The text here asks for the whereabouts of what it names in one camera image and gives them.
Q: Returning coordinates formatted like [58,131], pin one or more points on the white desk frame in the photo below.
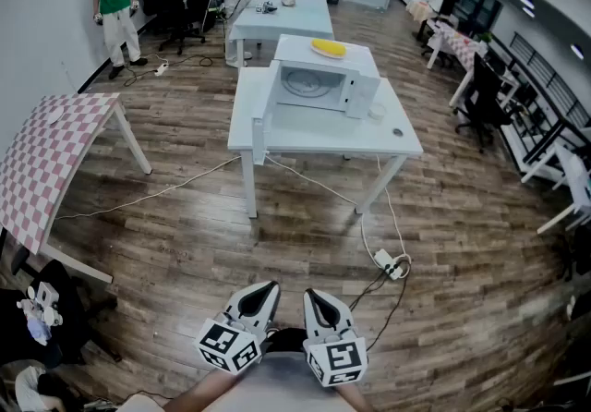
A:
[572,184]

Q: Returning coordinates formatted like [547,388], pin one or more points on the person's dark trousers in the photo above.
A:
[286,341]

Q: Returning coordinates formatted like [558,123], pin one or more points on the white round disc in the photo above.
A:
[55,115]

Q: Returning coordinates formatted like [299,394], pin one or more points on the white square table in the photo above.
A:
[323,137]

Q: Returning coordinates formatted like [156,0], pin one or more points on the grey round table grommet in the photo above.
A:
[398,131]

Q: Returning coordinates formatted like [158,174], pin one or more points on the white power strip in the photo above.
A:
[387,263]
[161,69]

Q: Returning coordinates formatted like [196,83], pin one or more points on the yellow corn on plate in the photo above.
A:
[323,55]

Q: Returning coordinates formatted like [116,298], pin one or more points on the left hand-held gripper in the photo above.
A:
[226,345]

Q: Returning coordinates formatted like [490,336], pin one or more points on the yellow corn cob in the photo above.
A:
[329,47]

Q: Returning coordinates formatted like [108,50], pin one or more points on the red checkered cloth table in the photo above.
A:
[46,161]

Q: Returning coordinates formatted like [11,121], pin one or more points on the table with white cloth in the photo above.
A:
[286,20]

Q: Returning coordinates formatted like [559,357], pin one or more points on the person's right forearm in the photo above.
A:
[355,401]

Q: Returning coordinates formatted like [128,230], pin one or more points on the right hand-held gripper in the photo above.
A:
[339,361]

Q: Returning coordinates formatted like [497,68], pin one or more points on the small red checkered table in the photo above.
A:
[457,43]

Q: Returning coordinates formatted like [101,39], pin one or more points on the white microwave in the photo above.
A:
[323,70]

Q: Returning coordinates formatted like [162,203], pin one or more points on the person's left forearm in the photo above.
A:
[203,389]

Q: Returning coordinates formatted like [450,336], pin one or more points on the black shelving rack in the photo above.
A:
[549,91]

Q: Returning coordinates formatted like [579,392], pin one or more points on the yellow cloth table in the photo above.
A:
[420,10]

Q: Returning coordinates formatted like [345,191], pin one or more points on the person's light grey shirt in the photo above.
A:
[281,382]

